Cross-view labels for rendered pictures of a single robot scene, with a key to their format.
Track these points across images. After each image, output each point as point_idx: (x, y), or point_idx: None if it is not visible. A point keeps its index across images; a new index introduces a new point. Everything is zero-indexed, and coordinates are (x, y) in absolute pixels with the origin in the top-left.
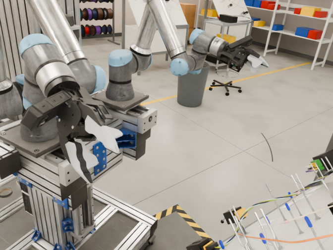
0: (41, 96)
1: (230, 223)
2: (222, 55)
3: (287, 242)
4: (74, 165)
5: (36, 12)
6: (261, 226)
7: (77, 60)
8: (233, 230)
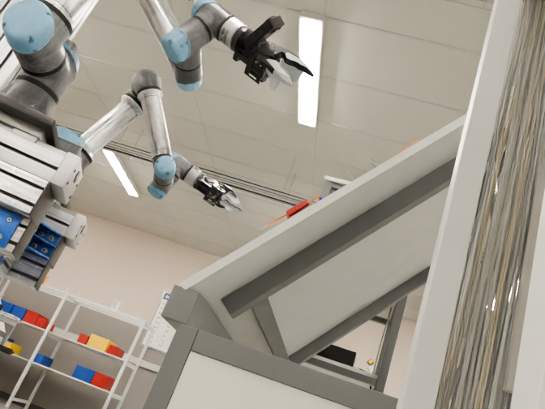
0: (201, 39)
1: (350, 173)
2: (200, 184)
3: (409, 144)
4: (279, 71)
5: (159, 2)
6: (377, 165)
7: None
8: (354, 177)
